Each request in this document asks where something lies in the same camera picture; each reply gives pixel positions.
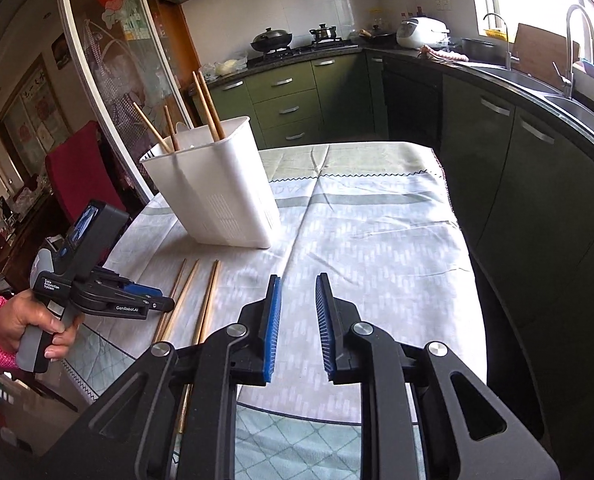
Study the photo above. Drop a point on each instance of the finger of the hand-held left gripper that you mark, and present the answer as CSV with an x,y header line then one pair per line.
x,y
161,304
142,290

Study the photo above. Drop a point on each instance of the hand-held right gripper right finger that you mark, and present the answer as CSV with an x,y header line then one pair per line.
x,y
324,330

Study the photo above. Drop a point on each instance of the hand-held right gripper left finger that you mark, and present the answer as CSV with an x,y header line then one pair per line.
x,y
272,330

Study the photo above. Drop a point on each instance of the brown wooden chopstick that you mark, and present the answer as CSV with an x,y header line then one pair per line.
x,y
207,300
172,127
152,127
182,300
172,300
206,107
213,105

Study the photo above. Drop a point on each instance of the white plastic utensil holder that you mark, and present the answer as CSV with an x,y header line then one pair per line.
x,y
217,185

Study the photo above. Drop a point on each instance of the clear plastic spoon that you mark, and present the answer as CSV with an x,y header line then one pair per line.
x,y
182,129

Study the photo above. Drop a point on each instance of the person's left hand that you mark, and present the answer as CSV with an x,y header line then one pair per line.
x,y
12,317

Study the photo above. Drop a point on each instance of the red chair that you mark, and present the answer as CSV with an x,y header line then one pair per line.
x,y
84,170

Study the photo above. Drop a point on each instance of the grey green patterned tablecloth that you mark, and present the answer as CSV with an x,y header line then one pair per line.
x,y
357,240

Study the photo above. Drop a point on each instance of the glass sliding door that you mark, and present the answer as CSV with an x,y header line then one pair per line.
x,y
122,60

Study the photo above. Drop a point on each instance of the plastic bags with dough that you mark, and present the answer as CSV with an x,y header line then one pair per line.
x,y
222,66

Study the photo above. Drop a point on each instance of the green lower drawer cabinets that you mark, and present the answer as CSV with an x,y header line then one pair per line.
x,y
292,95

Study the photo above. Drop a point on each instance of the green under-sink cabinets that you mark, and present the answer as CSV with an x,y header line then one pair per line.
x,y
527,185

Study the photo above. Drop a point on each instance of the black gas stove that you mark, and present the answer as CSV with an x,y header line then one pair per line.
x,y
302,52

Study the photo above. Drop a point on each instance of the black wok with lid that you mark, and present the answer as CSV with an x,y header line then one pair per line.
x,y
272,40

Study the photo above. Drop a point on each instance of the black frying pan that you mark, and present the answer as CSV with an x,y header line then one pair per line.
x,y
379,37

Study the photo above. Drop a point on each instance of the pink kitchen cloth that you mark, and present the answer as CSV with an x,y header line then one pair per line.
x,y
444,55

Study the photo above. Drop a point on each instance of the white rice cooker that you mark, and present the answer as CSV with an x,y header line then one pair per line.
x,y
422,32

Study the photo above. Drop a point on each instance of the dark grey cooking pot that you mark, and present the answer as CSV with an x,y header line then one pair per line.
x,y
477,47

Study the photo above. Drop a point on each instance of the dark sauce bottles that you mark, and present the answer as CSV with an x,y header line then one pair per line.
x,y
412,15

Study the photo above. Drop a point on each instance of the steel double sink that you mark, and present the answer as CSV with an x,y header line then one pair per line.
x,y
567,102

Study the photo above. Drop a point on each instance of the small steel faucet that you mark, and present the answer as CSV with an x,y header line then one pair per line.
x,y
508,45

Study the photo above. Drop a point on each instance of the yellow sponge tray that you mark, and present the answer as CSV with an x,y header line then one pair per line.
x,y
494,34

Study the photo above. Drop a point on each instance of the brown cutting board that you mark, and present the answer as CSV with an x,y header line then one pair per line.
x,y
542,55

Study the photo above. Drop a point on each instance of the tall steel faucet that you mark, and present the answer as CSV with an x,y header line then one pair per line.
x,y
572,50

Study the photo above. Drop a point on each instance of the framed wall posters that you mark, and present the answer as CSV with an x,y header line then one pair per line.
x,y
32,115

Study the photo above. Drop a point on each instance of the white wall socket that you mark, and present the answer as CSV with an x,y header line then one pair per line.
x,y
445,4

